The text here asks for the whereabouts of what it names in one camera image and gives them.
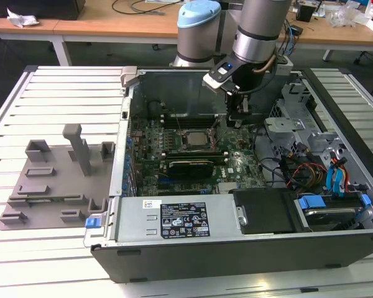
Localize silver-topped CPU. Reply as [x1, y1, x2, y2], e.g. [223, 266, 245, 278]
[186, 132, 209, 147]

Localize hard disk in blue carrier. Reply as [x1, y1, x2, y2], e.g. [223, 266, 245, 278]
[295, 192, 373, 233]

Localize grey case latch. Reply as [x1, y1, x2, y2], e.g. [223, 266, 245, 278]
[120, 66, 144, 89]

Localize black and grey PC case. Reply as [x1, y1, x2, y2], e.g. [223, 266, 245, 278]
[83, 66, 373, 283]

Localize black RAM slot bank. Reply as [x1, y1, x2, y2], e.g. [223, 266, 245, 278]
[160, 150, 229, 165]
[160, 112, 221, 129]

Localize black plastic shroud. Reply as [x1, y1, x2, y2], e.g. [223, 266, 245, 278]
[233, 189, 296, 235]

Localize silver metal drive bracket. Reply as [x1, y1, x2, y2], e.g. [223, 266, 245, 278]
[264, 117, 307, 147]

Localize wooden desk with white legs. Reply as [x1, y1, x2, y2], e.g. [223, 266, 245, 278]
[52, 0, 373, 63]
[0, 15, 72, 66]

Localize grey power supply with label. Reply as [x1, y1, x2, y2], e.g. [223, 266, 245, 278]
[113, 195, 237, 245]

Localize blue network cable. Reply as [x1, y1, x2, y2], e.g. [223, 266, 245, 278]
[283, 18, 297, 58]

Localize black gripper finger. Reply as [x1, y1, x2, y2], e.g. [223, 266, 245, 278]
[225, 89, 251, 129]

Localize multicoloured power wire bundle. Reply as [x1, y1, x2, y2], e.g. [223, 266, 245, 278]
[281, 151, 327, 189]

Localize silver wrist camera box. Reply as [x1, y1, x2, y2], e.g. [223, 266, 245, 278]
[201, 61, 239, 91]

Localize orange data wire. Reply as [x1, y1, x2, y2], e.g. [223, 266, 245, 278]
[344, 167, 357, 193]

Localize metal socket cover frame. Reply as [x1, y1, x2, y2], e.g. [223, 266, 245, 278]
[208, 119, 229, 147]

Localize small black open box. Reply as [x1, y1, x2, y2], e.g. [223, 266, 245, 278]
[297, 3, 315, 22]

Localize crumpled white paper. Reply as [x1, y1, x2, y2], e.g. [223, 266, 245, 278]
[6, 7, 40, 29]

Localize grey parts rack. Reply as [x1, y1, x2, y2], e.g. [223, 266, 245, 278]
[0, 124, 117, 231]

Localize black graphics card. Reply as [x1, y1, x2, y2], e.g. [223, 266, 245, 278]
[167, 160, 214, 180]

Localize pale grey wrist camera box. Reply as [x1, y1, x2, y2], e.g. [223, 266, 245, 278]
[275, 55, 295, 77]

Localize black CPU socket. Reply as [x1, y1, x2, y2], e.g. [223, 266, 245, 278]
[180, 129, 217, 153]

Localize clear plastic bags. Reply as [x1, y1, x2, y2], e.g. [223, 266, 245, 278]
[328, 1, 371, 27]

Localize blue flat data wire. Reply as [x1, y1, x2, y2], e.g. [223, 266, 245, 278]
[335, 157, 348, 196]
[326, 164, 338, 195]

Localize large black box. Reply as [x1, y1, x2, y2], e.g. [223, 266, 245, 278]
[0, 0, 86, 21]

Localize brown sheathed camera cable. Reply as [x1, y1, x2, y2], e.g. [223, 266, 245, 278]
[251, 53, 275, 76]

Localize green motherboard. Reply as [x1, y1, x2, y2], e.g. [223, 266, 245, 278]
[129, 114, 268, 198]

